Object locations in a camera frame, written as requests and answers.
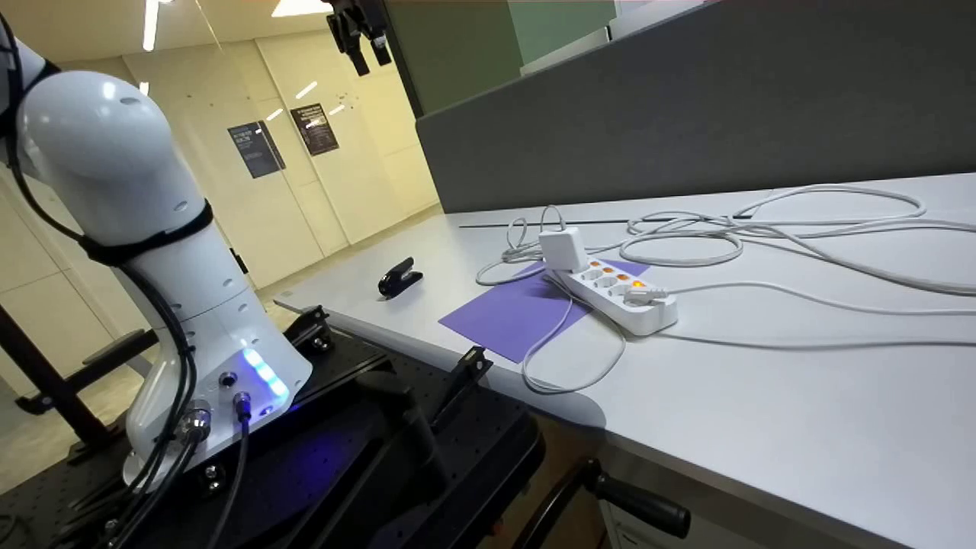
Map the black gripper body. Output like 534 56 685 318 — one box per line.
325 0 388 50

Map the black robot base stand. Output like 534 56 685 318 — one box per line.
0 306 549 549

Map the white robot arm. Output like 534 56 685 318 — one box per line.
4 36 310 490

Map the black stapler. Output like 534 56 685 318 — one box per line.
379 255 421 299

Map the white power adapter plug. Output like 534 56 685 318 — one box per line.
541 228 588 272

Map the purple paper sheet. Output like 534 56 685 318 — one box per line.
437 255 652 366

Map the grey desk divider panel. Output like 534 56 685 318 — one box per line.
417 0 976 212

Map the dark wall poster right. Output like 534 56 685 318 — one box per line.
294 103 339 155

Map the dark wall poster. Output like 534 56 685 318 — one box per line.
294 103 339 155
230 121 285 180

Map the dark wall poster left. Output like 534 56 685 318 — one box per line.
230 121 285 180

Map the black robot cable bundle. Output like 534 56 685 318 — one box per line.
0 15 256 549

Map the white extension cord power strip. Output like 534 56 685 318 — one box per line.
556 259 676 340

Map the white power strip cord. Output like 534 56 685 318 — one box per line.
519 282 976 399

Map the white coiled cable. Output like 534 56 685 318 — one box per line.
474 183 976 299

